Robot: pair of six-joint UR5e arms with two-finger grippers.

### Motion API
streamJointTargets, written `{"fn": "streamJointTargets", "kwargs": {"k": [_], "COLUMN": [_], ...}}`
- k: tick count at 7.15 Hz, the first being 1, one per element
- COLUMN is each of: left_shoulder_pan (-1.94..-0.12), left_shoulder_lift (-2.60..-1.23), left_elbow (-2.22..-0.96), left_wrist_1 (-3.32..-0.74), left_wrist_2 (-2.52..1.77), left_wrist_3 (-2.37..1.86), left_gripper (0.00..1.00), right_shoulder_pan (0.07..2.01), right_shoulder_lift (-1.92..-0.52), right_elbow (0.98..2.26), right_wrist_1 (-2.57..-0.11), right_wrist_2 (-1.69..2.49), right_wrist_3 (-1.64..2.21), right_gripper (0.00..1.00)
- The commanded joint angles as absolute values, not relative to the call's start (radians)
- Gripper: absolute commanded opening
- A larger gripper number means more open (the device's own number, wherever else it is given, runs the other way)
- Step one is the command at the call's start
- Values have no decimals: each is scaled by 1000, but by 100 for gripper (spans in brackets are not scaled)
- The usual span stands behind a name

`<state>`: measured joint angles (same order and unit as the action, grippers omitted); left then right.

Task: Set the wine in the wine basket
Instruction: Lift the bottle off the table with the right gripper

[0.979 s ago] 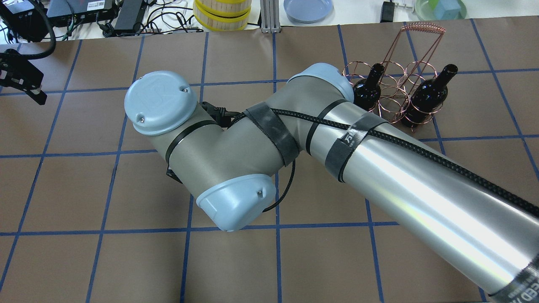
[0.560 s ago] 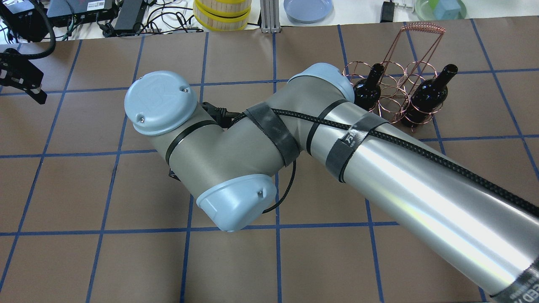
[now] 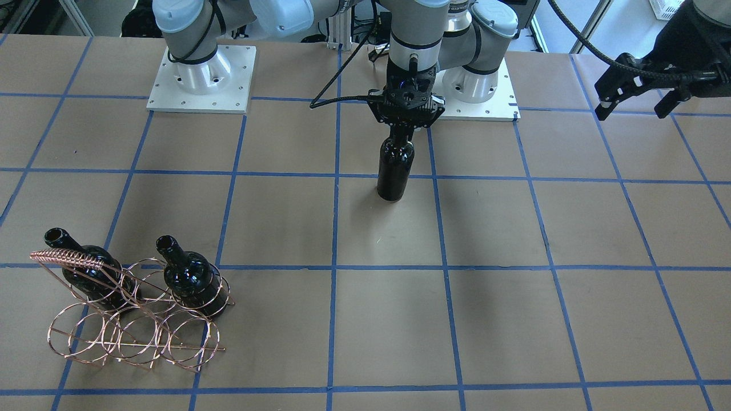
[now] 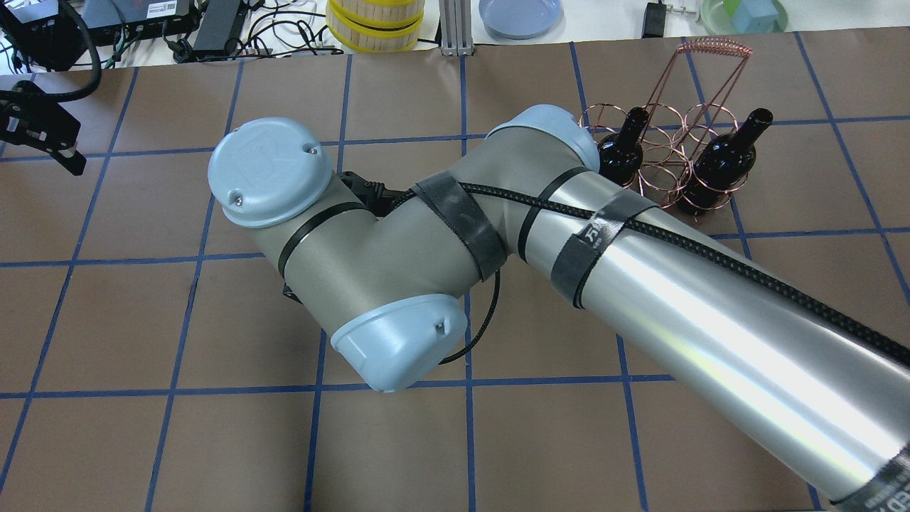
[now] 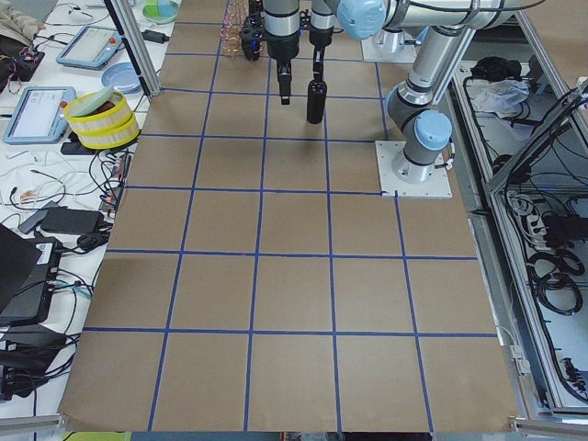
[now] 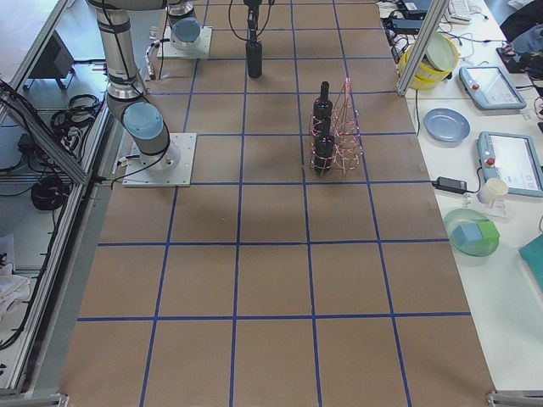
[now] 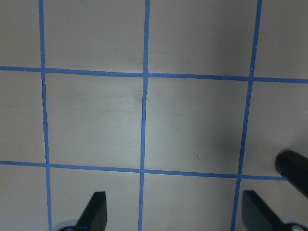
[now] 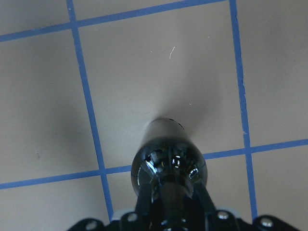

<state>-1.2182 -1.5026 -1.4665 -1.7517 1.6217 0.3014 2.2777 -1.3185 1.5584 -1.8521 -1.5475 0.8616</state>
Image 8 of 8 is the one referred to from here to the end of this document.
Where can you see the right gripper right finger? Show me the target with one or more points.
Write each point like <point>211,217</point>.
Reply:
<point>201,195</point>

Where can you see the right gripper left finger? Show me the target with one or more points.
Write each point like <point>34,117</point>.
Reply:
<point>144,201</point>

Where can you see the dark wine bottle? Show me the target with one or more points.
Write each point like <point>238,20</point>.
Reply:
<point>170,163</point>

